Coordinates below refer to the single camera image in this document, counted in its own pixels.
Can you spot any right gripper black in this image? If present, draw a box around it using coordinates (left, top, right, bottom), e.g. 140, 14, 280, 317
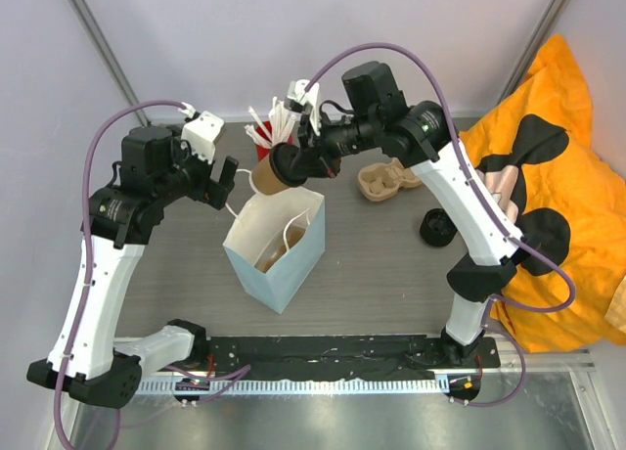
289, 109, 380, 180

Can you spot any brown paper coffee cup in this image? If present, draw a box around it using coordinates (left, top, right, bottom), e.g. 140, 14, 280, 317
251, 156, 289, 196

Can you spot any light blue paper bag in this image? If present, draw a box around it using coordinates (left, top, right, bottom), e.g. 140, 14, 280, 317
223, 187, 326, 314

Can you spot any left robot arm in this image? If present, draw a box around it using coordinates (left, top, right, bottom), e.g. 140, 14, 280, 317
26, 117, 239, 409

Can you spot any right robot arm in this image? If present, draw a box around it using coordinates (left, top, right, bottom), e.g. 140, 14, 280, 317
286, 61, 520, 367

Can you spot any red plastic cup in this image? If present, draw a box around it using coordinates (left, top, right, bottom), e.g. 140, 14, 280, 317
254, 120, 294, 161

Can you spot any brown pulp cup carrier stack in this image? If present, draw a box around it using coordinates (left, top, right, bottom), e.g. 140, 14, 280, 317
357, 158, 423, 203

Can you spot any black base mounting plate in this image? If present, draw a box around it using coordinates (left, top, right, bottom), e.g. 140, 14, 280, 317
205, 335, 501, 382

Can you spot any orange cartoon pillow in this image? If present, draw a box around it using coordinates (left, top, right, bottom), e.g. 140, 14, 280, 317
461, 35, 625, 353

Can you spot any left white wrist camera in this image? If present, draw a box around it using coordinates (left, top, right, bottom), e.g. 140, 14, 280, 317
181, 108, 224, 163

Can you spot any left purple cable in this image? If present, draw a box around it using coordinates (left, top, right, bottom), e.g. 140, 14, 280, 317
53, 100, 197, 450

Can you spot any white slotted cable duct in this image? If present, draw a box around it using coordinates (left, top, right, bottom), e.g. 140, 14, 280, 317
136, 374, 449, 396

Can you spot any left aluminium frame post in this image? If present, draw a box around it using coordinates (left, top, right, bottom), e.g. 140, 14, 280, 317
67, 0, 140, 106

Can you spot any aluminium frame post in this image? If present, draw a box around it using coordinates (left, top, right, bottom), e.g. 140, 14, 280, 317
67, 0, 140, 106
497, 0, 571, 103

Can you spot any right aluminium frame post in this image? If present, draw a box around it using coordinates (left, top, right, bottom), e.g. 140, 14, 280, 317
497, 0, 571, 103

